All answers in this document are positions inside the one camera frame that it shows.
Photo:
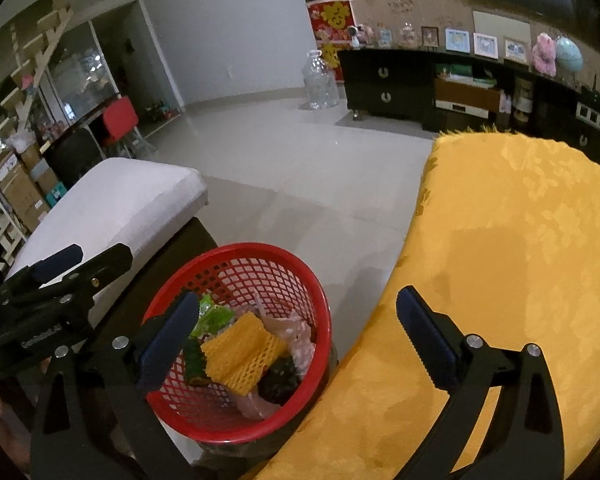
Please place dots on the wooden staircase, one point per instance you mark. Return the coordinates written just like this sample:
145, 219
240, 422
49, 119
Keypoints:
40, 45

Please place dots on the black TV cabinet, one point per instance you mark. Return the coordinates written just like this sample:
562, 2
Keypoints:
380, 85

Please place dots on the beige canister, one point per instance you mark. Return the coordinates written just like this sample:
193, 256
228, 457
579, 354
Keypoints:
522, 97

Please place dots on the yellow foam net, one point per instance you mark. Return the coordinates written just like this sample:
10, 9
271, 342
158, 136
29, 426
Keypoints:
242, 355

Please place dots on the beige wall panel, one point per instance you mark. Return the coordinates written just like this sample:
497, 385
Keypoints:
500, 25

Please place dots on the pale blue globe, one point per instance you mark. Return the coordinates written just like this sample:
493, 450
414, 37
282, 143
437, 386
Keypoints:
569, 57

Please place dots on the red chair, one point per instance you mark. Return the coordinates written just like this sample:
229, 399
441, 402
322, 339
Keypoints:
121, 120

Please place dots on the white plastic bag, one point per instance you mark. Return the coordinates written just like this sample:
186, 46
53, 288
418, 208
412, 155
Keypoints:
17, 142
252, 405

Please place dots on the green snack wrapper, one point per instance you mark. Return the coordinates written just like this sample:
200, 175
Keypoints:
210, 317

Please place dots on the yellow tablecloth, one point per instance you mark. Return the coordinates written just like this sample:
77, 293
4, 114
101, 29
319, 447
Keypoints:
505, 260

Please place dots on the clear plastic bag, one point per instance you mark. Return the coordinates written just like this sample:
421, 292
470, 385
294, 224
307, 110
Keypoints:
297, 340

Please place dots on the clear large water bottle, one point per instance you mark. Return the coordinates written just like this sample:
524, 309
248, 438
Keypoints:
322, 85

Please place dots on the stack of cardboard boxes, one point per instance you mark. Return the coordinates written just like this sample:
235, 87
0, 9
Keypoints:
25, 185

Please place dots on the brown drawer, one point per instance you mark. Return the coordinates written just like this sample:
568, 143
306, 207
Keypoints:
467, 95

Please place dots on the dark green wrapper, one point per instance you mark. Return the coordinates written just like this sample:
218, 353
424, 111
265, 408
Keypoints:
277, 377

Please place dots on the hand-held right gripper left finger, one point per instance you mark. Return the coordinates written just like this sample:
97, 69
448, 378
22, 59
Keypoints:
167, 345

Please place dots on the blue picture frame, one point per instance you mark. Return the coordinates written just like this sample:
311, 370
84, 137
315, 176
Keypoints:
457, 40

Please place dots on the green yellow snack packet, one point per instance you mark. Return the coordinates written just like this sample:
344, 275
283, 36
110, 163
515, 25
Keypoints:
194, 365

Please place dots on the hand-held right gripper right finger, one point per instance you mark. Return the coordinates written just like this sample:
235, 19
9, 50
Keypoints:
427, 340

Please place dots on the small dark picture frame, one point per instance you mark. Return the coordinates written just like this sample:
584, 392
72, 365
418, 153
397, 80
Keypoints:
429, 36

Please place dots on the glass jar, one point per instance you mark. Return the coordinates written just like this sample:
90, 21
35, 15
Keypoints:
406, 34

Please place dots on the red plastic basket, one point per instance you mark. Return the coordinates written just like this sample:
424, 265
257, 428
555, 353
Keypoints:
260, 275

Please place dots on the small glass ornament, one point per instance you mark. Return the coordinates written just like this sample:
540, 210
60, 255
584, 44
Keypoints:
385, 36

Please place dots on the white round camera robot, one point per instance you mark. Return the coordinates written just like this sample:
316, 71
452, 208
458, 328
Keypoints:
353, 35

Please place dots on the green flat box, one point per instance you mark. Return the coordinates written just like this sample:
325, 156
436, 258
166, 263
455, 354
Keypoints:
465, 74

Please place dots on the black chair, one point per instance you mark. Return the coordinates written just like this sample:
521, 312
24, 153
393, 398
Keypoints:
72, 152

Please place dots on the pink plush toy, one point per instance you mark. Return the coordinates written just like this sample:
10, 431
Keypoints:
545, 55

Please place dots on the white picture frame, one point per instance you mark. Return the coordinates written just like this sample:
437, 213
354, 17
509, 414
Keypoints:
485, 45

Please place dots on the beige picture frame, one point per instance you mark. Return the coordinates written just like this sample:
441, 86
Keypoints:
516, 51

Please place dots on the red festive wall poster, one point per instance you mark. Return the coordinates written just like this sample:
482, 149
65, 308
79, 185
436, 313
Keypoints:
332, 22

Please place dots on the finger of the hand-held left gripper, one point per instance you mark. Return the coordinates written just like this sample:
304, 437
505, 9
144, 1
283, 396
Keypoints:
57, 262
105, 267

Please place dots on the white cushioned ottoman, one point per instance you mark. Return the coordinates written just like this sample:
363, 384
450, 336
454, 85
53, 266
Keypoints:
120, 195

